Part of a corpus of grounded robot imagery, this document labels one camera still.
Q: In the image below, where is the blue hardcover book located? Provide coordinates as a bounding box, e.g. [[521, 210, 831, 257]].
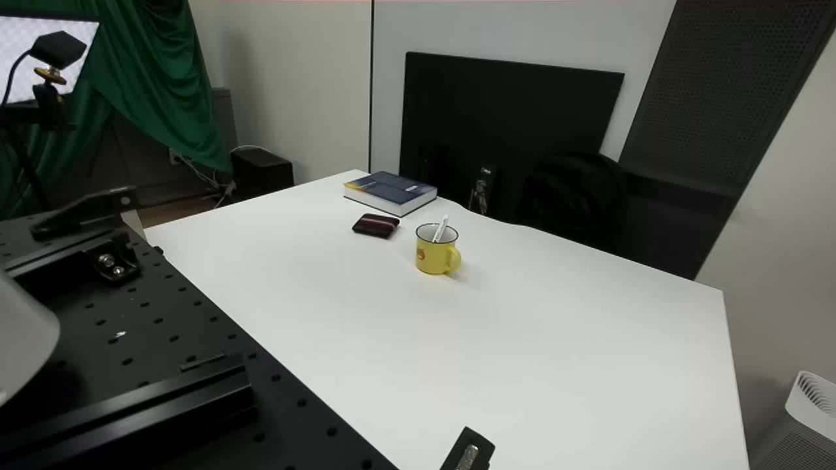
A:
[[343, 171, 439, 219]]

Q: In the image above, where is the yellow enamel mug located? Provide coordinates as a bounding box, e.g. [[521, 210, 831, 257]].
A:
[[414, 219, 465, 280]]

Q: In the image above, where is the black perforated breadboard base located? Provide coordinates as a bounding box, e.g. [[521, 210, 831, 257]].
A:
[[0, 207, 400, 470]]

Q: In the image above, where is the green curtain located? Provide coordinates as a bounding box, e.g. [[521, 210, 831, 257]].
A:
[[0, 0, 236, 219]]

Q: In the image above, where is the black speaker box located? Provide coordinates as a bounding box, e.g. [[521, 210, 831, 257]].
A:
[[227, 147, 295, 202]]

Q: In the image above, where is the white slatted bin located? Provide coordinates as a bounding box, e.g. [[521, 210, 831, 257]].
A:
[[781, 368, 836, 446]]

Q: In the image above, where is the dark grey partition panel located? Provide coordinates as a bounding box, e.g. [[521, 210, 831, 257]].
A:
[[620, 0, 836, 282]]

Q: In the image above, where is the black lever clamp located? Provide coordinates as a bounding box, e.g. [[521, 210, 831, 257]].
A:
[[29, 183, 141, 244]]

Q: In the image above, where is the black wallet with red stripe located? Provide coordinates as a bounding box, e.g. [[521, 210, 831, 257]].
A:
[[350, 213, 402, 240]]

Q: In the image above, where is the small tripod with camera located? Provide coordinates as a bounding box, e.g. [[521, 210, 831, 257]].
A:
[[465, 166, 496, 218]]

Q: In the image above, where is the white rounded robot base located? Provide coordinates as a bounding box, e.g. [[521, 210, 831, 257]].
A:
[[0, 269, 63, 407]]

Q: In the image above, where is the black camera on stand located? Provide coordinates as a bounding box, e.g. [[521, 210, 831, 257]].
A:
[[0, 28, 90, 213]]

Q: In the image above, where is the small black metal bracket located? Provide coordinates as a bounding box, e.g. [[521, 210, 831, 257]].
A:
[[90, 239, 145, 287]]

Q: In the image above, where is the black table clamp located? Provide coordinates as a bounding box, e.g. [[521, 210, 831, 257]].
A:
[[439, 427, 499, 470]]

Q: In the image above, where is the large black board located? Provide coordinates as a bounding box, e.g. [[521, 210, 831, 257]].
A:
[[398, 49, 627, 219]]

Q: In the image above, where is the black office chair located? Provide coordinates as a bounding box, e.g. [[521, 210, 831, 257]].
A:
[[521, 150, 632, 250]]

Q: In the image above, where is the black aluminium rail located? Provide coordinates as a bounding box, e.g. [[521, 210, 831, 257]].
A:
[[0, 357, 259, 470]]

